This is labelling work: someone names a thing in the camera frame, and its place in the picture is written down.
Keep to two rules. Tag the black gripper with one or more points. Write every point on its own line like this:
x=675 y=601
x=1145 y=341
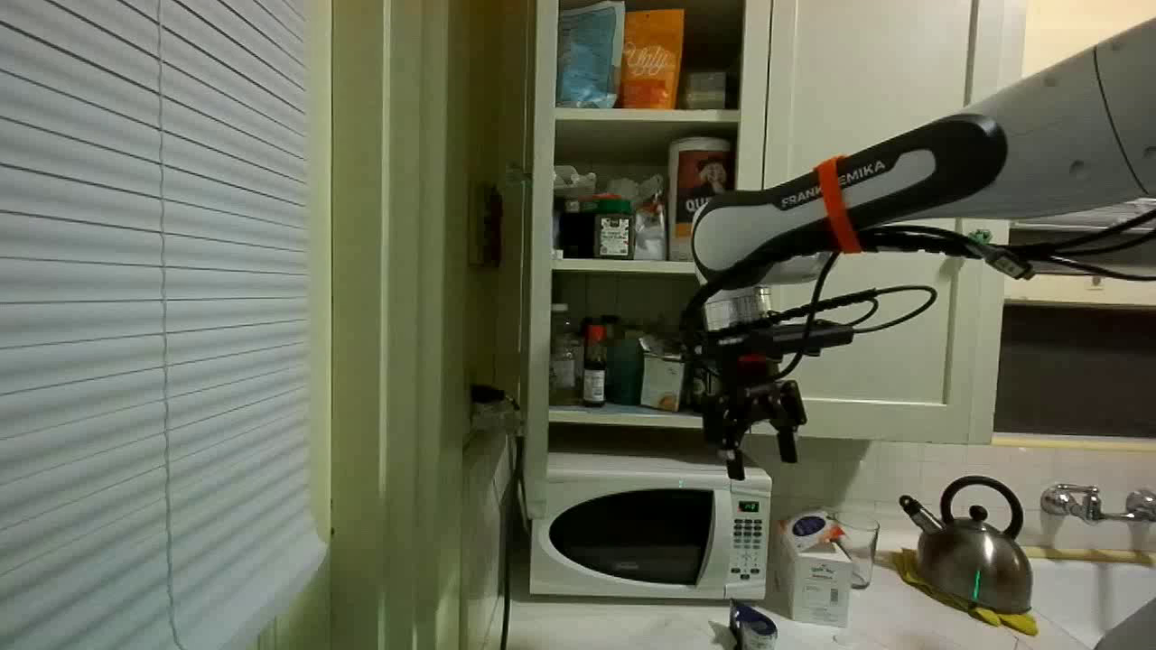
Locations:
x=727 y=380

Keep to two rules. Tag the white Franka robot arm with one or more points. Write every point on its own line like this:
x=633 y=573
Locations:
x=1060 y=132

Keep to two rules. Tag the white cupboard door white knob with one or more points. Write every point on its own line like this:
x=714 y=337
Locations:
x=867 y=94

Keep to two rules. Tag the round white tub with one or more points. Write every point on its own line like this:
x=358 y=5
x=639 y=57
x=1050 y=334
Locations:
x=812 y=528

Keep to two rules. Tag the small white carton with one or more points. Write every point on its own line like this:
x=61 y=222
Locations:
x=661 y=384

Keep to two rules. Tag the white microwave oven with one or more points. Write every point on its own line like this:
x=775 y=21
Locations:
x=650 y=528

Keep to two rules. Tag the green bottle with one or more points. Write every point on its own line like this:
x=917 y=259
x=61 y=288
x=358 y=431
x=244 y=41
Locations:
x=621 y=371

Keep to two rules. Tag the clear drinking glass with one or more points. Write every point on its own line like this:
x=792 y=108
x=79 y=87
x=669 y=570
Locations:
x=864 y=563

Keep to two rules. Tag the white carton box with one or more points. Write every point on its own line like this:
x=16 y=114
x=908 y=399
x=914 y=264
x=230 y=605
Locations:
x=816 y=590

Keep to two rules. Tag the dark bottle red cap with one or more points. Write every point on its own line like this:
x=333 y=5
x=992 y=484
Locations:
x=592 y=372

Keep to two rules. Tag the small blue white cup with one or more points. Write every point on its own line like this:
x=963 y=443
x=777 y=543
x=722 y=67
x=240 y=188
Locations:
x=753 y=628

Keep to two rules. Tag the clear plastic bottle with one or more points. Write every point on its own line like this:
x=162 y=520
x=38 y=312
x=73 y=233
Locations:
x=566 y=366

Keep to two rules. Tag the white small bottle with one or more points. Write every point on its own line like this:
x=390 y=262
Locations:
x=647 y=233

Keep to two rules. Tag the jar with green lid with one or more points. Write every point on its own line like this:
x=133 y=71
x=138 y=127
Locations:
x=613 y=233

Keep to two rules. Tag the white canister red label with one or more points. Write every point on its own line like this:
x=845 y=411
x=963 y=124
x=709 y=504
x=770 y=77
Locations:
x=697 y=181

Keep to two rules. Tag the dark jar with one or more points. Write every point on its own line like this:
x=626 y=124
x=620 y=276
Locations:
x=576 y=233

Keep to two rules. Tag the white plastic bag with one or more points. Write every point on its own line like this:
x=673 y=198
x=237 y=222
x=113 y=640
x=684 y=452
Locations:
x=576 y=185

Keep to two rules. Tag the dark framed window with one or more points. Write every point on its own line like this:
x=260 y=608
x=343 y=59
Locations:
x=1069 y=366

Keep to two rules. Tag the chrome sink faucet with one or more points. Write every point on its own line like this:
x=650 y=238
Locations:
x=1083 y=499

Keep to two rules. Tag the small grey box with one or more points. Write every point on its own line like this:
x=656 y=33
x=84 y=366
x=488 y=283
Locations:
x=705 y=92

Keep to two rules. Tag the white sink basin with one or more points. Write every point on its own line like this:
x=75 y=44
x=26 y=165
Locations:
x=1083 y=599

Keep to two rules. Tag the orange food box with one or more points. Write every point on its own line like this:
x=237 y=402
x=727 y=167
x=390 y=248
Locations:
x=650 y=59

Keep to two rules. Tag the blue printed bag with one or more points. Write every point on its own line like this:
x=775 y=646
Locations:
x=588 y=57

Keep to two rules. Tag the white window blinds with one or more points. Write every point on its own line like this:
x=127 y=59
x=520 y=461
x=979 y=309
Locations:
x=146 y=303

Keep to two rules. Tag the white cupboard frame with shelves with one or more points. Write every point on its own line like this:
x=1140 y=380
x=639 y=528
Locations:
x=645 y=116

